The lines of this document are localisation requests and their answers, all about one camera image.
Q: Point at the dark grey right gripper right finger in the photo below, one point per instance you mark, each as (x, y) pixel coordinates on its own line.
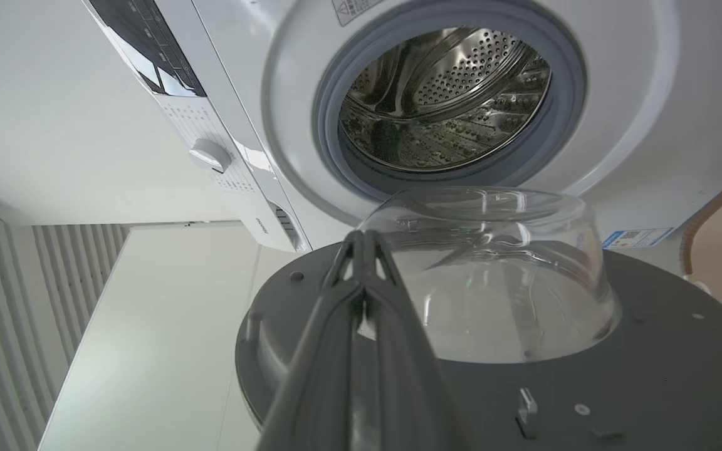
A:
(408, 376)

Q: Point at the white cabinet panel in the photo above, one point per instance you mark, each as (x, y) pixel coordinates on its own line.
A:
(160, 338)

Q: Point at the white program dial knob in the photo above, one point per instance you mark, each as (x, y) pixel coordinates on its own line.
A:
(210, 155)

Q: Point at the white front-loading washing machine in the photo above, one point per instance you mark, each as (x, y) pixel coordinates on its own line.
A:
(637, 113)

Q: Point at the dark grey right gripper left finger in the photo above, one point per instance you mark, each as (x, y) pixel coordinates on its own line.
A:
(311, 376)

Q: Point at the white ribbed radiator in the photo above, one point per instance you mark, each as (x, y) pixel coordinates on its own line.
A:
(16, 313)

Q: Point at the blue energy label sticker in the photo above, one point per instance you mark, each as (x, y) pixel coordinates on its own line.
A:
(637, 237)

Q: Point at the grey washing machine door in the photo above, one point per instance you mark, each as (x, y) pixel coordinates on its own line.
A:
(586, 388)

